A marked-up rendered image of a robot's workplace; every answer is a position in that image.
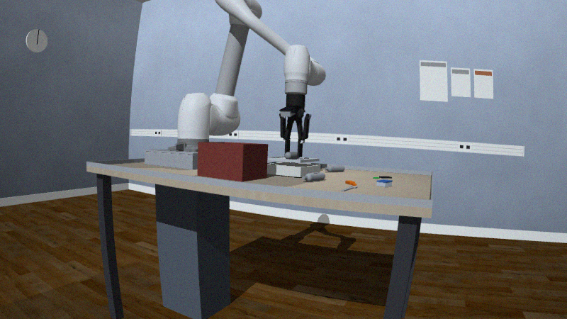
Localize grey gas cylinder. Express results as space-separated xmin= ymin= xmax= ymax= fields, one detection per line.
xmin=302 ymin=172 xmax=325 ymax=181
xmin=284 ymin=152 xmax=299 ymax=160
xmin=325 ymin=165 xmax=344 ymax=172

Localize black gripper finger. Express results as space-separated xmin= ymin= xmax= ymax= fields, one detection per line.
xmin=295 ymin=112 xmax=311 ymax=157
xmin=279 ymin=114 xmax=294 ymax=153

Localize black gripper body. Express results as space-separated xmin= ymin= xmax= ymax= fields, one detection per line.
xmin=286 ymin=94 xmax=305 ymax=121

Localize white digital scale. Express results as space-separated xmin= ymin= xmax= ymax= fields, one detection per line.
xmin=267 ymin=157 xmax=321 ymax=178

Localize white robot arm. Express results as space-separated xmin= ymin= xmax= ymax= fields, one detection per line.
xmin=168 ymin=0 xmax=326 ymax=152

